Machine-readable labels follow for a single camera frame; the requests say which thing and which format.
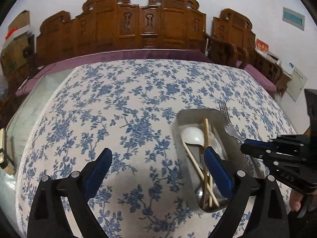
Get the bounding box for large cardboard box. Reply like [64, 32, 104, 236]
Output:
[1, 33, 36, 85]

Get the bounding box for white plastic ladle spoon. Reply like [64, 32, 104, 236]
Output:
[180, 126, 205, 147]

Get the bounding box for white wall cover panel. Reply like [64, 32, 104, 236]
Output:
[286, 67, 307, 102]

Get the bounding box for small box on table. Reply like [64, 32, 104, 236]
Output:
[0, 128, 15, 175]

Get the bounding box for carved wooden sofa bench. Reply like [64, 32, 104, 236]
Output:
[35, 0, 239, 68]

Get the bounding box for person right hand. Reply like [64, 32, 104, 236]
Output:
[289, 190, 304, 212]

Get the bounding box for wooden side table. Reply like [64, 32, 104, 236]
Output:
[255, 51, 291, 97]

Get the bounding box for metal rectangular tray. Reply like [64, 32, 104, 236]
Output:
[172, 108, 251, 213]

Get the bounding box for top cardboard box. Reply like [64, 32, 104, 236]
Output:
[8, 10, 30, 32]

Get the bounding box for purple armchair cushion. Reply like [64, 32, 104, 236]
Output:
[244, 64, 277, 96]

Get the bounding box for metal fork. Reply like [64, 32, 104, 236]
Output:
[219, 102, 244, 144]

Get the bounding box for grey wall electrical panel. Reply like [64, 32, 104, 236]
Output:
[282, 7, 305, 31]

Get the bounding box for metal smiley spoon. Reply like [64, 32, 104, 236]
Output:
[195, 148, 209, 204]

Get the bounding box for white router box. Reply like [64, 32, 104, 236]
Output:
[281, 61, 294, 75]

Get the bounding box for red gift box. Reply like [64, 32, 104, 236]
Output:
[255, 39, 269, 54]

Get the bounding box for purple sofa cushion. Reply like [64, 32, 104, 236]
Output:
[16, 49, 212, 96]

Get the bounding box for carved wooden armchair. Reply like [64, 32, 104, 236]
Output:
[211, 8, 285, 90]

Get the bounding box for blue floral tablecloth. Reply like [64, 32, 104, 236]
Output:
[16, 60, 294, 237]

